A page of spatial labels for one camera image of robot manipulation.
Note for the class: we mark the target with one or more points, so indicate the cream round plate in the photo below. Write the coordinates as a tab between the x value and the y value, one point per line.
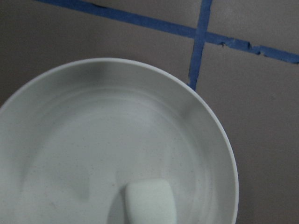
72	138

